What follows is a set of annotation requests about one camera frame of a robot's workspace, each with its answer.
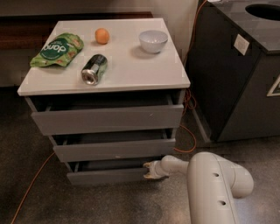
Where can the green soda can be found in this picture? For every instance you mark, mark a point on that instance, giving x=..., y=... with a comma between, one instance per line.
x=92, y=72

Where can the white label sticker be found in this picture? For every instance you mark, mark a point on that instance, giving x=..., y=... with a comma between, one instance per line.
x=241, y=44

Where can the white bowl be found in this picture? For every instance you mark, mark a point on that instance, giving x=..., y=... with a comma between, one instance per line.
x=153, y=41

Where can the grey bottom drawer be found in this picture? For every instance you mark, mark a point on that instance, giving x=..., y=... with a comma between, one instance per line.
x=100, y=172

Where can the dark waste bin cabinet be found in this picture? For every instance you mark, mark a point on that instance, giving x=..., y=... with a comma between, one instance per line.
x=231, y=89

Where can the green snack bag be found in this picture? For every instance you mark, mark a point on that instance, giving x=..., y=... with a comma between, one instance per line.
x=60, y=51

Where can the orange fruit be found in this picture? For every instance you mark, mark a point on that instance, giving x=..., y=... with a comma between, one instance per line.
x=102, y=36

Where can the grey middle drawer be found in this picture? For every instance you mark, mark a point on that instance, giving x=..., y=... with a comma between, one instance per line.
x=113, y=145

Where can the grey top drawer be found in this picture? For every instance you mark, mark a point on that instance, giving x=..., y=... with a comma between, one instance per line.
x=97, y=113

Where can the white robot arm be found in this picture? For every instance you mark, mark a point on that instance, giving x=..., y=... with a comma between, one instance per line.
x=213, y=185

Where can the grey drawer cabinet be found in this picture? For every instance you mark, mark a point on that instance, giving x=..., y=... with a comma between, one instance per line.
x=130, y=68

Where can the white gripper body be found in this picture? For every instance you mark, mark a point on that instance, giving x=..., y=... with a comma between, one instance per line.
x=154, y=171

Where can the grey drawer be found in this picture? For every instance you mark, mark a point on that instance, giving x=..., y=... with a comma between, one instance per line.
x=100, y=172
x=97, y=113
x=113, y=145

